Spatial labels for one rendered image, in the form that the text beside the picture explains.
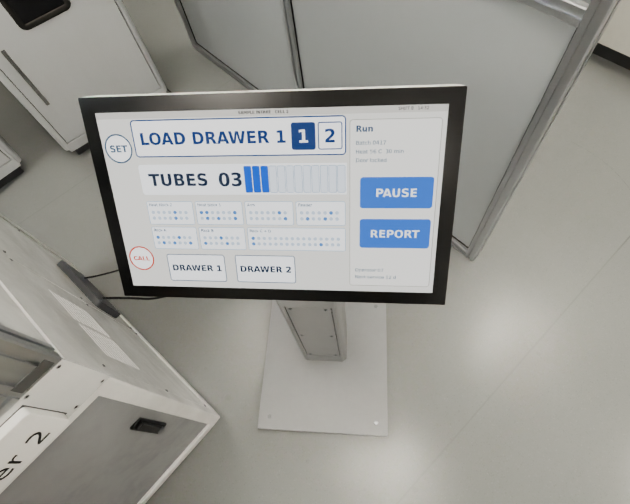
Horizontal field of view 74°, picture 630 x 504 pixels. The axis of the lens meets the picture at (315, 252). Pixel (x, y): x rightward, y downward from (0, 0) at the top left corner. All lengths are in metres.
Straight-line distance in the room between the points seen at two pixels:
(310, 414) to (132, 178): 1.11
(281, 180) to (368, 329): 1.09
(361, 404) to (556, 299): 0.85
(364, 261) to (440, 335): 1.07
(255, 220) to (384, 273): 0.21
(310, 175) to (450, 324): 1.20
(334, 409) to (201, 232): 1.03
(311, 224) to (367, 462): 1.10
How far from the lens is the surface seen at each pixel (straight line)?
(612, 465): 1.77
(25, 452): 0.91
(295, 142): 0.58
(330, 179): 0.58
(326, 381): 1.56
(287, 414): 1.57
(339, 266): 0.62
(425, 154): 0.58
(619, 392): 1.82
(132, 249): 0.71
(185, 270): 0.69
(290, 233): 0.61
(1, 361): 0.74
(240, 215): 0.62
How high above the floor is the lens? 1.57
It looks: 62 degrees down
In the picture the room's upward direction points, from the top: 12 degrees counter-clockwise
